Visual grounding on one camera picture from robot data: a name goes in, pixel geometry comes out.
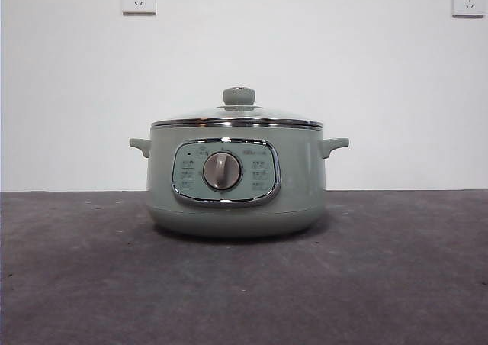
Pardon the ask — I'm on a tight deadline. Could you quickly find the glass lid with green knob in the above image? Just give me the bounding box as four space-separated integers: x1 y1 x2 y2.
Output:
149 86 323 129

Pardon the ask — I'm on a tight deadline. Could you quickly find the pale green electric pot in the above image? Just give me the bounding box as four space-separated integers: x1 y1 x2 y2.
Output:
129 122 350 240

